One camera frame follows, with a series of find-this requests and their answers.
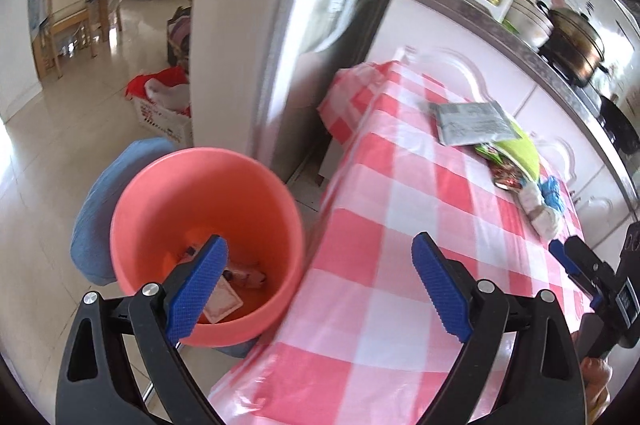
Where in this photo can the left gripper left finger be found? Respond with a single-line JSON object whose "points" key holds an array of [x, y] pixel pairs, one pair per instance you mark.
{"points": [[189, 286]]}

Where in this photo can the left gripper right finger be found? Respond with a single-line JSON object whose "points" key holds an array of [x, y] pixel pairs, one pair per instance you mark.
{"points": [[443, 285]]}

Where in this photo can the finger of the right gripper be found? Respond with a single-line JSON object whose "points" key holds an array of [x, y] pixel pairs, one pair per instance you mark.
{"points": [[557, 250]]}

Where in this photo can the orange plastic trash bin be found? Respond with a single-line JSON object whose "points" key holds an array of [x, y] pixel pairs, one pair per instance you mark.
{"points": [[185, 197]]}

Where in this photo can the white kitchen cabinets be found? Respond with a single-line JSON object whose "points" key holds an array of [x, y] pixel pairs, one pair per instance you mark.
{"points": [[431, 44]]}

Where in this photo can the person right hand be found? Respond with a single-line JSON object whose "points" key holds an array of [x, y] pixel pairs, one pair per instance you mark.
{"points": [[596, 374]]}

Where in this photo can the white paper in bin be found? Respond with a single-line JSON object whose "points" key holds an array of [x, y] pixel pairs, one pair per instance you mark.
{"points": [[222, 302]]}

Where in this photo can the blue snack packet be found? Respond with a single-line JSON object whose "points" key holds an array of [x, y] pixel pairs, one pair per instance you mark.
{"points": [[551, 194]]}

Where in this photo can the red snack packet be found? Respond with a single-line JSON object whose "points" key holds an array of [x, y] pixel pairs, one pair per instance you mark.
{"points": [[508, 176]]}

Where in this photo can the red white checkered tablecloth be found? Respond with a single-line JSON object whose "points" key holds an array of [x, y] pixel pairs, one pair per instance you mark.
{"points": [[412, 236]]}

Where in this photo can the yellow green sponge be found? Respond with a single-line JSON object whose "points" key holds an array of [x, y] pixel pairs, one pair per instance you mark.
{"points": [[522, 152]]}

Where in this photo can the blue stool cushion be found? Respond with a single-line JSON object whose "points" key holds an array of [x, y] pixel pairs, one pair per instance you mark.
{"points": [[90, 242]]}

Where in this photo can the green snack packet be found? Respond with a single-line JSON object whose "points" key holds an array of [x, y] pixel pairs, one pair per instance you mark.
{"points": [[492, 154]]}

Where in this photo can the grey foil packet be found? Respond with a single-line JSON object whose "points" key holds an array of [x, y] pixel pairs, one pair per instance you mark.
{"points": [[471, 123]]}

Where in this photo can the white laundry basket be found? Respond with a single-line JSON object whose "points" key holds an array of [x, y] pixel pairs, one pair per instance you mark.
{"points": [[162, 103]]}

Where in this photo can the dark cooking pot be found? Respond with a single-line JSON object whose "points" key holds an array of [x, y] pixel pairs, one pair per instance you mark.
{"points": [[574, 47]]}

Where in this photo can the wooden chair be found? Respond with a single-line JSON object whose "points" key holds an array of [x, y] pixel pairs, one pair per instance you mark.
{"points": [[84, 22]]}

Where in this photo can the steel countertop edge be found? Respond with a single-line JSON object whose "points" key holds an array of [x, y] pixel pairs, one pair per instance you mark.
{"points": [[481, 24]]}

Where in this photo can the glass sliding door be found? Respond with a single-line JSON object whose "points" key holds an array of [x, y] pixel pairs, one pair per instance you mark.
{"points": [[311, 40]]}

